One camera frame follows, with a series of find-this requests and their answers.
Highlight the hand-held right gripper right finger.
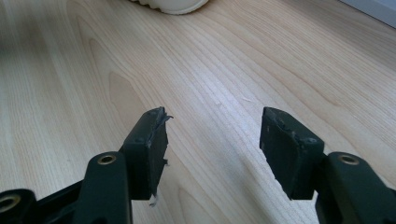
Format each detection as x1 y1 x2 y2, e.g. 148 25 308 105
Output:
260 106 325 201

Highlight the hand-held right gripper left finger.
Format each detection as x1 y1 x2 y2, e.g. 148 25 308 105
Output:
120 106 174 202

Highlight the cream clog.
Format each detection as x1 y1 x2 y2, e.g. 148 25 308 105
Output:
129 0 210 16

